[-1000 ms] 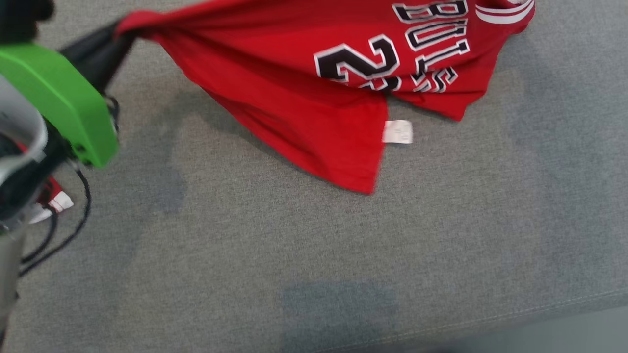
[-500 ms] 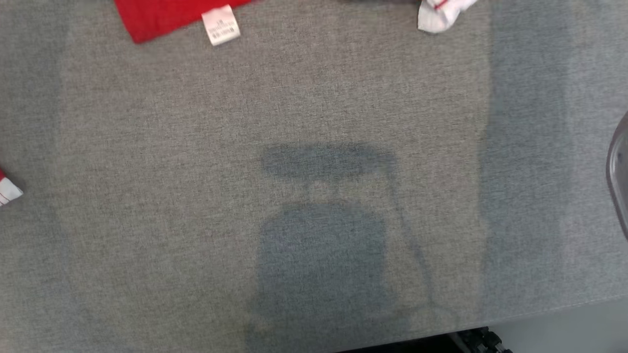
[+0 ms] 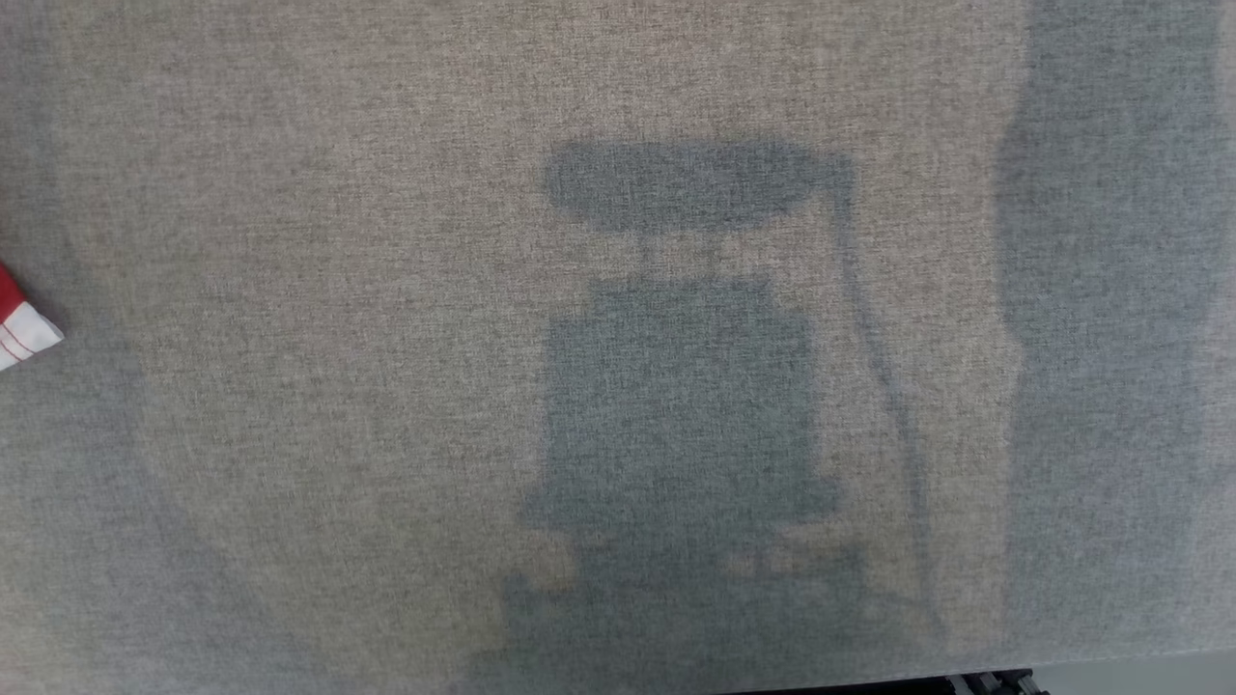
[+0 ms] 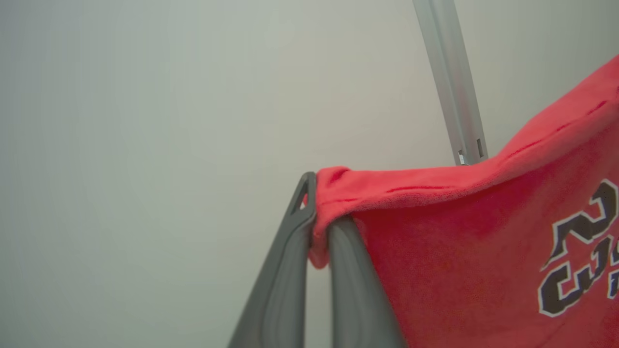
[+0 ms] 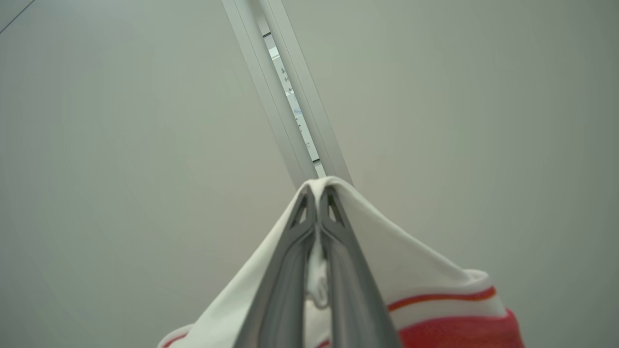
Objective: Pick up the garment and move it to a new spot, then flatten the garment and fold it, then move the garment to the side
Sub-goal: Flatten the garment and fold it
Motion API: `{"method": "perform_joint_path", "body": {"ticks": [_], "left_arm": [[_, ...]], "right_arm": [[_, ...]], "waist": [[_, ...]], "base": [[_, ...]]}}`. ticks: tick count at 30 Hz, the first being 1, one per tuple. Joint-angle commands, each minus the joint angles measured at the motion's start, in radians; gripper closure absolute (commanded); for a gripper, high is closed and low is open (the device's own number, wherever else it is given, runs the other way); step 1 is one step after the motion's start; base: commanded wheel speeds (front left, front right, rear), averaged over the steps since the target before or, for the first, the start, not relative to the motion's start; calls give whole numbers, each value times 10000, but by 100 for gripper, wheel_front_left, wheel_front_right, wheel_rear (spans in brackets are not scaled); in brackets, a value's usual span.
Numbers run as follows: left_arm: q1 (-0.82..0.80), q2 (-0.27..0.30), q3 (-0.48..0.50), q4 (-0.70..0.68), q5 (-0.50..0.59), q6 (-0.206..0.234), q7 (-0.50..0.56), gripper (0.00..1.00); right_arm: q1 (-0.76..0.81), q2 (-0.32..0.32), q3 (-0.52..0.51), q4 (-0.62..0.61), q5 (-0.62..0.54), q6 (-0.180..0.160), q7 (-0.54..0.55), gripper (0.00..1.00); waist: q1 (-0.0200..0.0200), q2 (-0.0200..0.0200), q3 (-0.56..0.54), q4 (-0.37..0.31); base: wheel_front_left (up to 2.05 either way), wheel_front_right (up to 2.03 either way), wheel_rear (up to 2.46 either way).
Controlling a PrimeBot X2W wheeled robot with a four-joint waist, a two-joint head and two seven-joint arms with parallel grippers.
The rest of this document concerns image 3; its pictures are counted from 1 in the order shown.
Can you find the red and white garment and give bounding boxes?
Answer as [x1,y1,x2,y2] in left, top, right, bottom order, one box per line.
[0,261,66,374]

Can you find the grey fabric sofa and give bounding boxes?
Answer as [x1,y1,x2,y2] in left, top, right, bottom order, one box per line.
[0,0,1236,695]

